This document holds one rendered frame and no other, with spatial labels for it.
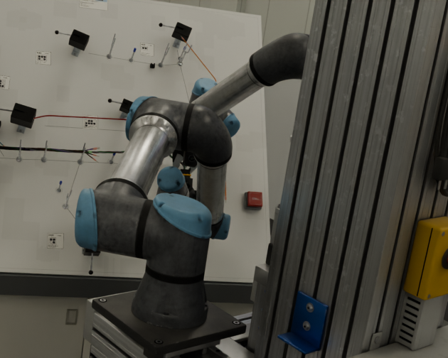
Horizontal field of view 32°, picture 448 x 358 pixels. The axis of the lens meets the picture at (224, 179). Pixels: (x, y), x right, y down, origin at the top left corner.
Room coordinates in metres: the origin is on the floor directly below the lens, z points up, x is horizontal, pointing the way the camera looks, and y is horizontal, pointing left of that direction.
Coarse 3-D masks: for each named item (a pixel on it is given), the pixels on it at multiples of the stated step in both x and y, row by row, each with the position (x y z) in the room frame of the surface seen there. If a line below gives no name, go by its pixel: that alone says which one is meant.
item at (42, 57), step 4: (36, 52) 2.60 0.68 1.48; (40, 52) 2.60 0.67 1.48; (44, 52) 2.61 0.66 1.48; (48, 52) 2.61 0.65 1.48; (36, 56) 2.59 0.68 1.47; (40, 56) 2.59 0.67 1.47; (44, 56) 2.60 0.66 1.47; (48, 56) 2.60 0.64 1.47; (36, 60) 2.58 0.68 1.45; (40, 60) 2.58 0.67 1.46; (44, 60) 2.59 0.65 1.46; (48, 60) 2.59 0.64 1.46; (40, 64) 2.58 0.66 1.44; (44, 64) 2.58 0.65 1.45; (48, 64) 2.59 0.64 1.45
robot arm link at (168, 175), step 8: (168, 168) 2.10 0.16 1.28; (176, 168) 2.10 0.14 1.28; (160, 176) 2.09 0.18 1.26; (168, 176) 2.09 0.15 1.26; (176, 176) 2.09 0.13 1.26; (160, 184) 2.08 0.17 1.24; (168, 184) 2.07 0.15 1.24; (176, 184) 2.08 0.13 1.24; (184, 184) 2.12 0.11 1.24; (160, 192) 2.09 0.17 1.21; (168, 192) 2.08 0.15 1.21; (176, 192) 2.09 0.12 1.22; (184, 192) 2.14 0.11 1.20
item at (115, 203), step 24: (144, 96) 1.85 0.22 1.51; (144, 120) 1.75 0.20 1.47; (168, 120) 1.76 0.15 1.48; (144, 144) 1.65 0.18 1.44; (168, 144) 1.74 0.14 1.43; (120, 168) 1.56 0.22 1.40; (144, 168) 1.58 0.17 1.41; (96, 192) 1.43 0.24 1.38; (120, 192) 1.44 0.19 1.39; (144, 192) 1.49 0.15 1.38; (96, 216) 1.38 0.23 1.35; (120, 216) 1.39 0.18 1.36; (96, 240) 1.38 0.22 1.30; (120, 240) 1.38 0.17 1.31
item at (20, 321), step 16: (0, 304) 2.19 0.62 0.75; (16, 304) 2.20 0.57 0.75; (32, 304) 2.21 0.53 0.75; (48, 304) 2.22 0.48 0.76; (64, 304) 2.24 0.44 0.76; (80, 304) 2.25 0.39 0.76; (0, 320) 2.19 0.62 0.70; (16, 320) 2.20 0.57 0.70; (32, 320) 2.21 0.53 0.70; (48, 320) 2.23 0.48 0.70; (64, 320) 2.24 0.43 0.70; (80, 320) 2.25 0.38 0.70; (0, 336) 2.19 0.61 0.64; (16, 336) 2.20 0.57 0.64; (32, 336) 2.21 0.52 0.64; (48, 336) 2.23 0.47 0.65; (64, 336) 2.24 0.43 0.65; (80, 336) 2.25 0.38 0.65; (0, 352) 2.19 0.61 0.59; (16, 352) 2.20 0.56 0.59; (32, 352) 2.21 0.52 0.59; (48, 352) 2.23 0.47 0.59; (64, 352) 2.24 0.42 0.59; (80, 352) 2.26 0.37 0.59
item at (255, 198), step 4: (248, 192) 2.51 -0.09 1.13; (252, 192) 2.51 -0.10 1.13; (256, 192) 2.52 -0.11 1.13; (260, 192) 2.52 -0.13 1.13; (248, 196) 2.50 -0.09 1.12; (252, 196) 2.51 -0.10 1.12; (256, 196) 2.51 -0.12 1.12; (260, 196) 2.51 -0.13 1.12; (248, 200) 2.49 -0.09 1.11; (252, 200) 2.50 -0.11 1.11; (256, 200) 2.50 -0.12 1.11; (260, 200) 2.51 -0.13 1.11; (248, 204) 2.49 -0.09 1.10; (252, 204) 2.49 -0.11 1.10; (256, 204) 2.49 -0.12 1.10; (260, 204) 2.50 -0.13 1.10
